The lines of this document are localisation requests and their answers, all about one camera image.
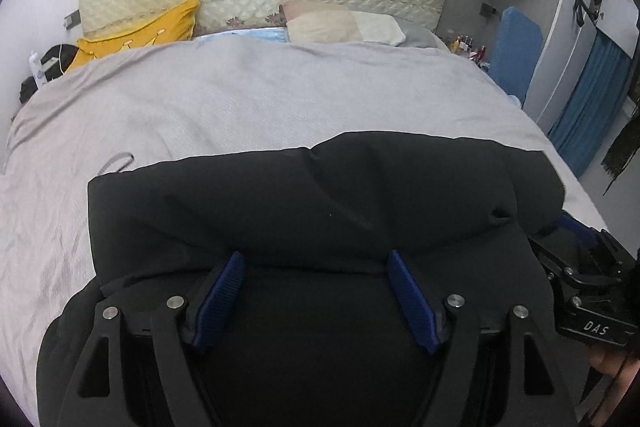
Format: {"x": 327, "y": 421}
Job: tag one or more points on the yellow crown pillow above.
{"x": 145, "y": 32}

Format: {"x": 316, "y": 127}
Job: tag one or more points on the blue curtain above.
{"x": 590, "y": 107}

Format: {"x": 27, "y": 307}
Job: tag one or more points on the wall socket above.
{"x": 72, "y": 19}

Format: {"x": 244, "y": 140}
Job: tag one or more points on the white bottle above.
{"x": 36, "y": 67}

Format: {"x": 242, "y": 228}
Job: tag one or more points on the blue padded board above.
{"x": 515, "y": 47}

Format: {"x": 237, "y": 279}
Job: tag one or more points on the bed with grey sheet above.
{"x": 200, "y": 107}

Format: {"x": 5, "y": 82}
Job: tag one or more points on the grey pillow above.
{"x": 425, "y": 34}

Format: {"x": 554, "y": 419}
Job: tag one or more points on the beige patchwork pillow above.
{"x": 340, "y": 24}

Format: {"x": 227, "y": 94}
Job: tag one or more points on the person's right hand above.
{"x": 602, "y": 359}

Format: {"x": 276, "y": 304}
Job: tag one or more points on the dark patterned scarf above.
{"x": 622, "y": 147}

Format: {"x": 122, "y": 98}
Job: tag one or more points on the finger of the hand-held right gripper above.
{"x": 547, "y": 257}
{"x": 570, "y": 223}

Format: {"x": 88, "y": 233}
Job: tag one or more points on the light blue printed cloth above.
{"x": 260, "y": 34}

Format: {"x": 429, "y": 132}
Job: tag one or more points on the black puffer jacket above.
{"x": 300, "y": 197}

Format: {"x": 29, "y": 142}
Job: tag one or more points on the group of small bottles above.
{"x": 465, "y": 49}

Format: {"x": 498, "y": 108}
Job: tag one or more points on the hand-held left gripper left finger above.
{"x": 220, "y": 297}

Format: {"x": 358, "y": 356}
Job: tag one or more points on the dark wall switch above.
{"x": 487, "y": 10}

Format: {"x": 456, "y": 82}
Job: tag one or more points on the black bag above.
{"x": 52, "y": 57}

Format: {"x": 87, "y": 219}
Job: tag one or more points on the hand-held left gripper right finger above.
{"x": 410, "y": 302}

